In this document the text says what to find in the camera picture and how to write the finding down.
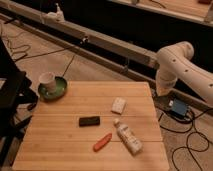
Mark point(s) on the white cup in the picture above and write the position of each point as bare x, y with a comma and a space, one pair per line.
48, 81

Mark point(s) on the green plate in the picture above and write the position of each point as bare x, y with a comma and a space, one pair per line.
57, 92

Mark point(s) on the blue box on floor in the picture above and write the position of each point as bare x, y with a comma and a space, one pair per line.
178, 108

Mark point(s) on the black rectangular block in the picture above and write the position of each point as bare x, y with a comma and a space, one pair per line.
89, 121

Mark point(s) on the white plastic bottle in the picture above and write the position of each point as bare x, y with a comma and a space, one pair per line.
133, 144

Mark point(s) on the white object on rail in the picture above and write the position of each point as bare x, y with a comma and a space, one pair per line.
58, 15

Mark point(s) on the long metal rail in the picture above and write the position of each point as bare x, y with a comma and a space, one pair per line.
109, 43

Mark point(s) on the black chair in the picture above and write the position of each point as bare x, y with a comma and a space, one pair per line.
15, 90

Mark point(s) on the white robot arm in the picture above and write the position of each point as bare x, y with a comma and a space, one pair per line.
175, 63

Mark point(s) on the white rectangular block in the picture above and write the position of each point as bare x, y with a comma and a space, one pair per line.
118, 105

